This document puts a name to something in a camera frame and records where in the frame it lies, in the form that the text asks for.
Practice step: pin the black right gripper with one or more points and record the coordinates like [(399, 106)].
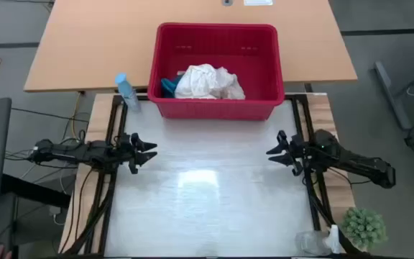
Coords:
[(300, 153)]

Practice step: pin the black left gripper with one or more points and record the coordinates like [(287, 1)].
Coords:
[(124, 154)]

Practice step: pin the white lace shirt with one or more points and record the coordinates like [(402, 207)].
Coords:
[(203, 82)]

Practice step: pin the red plastic laundry bin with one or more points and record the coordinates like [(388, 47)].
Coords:
[(217, 39)]

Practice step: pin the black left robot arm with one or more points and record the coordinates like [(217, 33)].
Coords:
[(67, 153)]

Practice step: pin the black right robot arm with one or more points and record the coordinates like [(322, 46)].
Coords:
[(358, 163)]

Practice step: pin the blue-capped clear water bottle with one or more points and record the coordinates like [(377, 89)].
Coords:
[(127, 91)]

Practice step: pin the teal garment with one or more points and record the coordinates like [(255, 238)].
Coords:
[(167, 88)]

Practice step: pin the clear spray bottle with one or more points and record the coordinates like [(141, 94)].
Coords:
[(311, 242)]

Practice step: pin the white power adapter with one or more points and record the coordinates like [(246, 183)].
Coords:
[(55, 212)]

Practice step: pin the small green potted plant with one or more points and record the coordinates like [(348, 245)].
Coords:
[(364, 227)]

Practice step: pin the black furniture base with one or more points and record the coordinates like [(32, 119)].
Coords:
[(31, 190)]

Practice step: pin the light brown wooden desk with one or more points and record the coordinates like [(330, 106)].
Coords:
[(85, 43)]

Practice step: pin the grey metal desk leg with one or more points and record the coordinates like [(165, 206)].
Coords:
[(390, 93)]

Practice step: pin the white card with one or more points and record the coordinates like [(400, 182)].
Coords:
[(258, 1)]

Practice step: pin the black aluminium table frame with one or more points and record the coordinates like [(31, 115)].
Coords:
[(295, 106)]

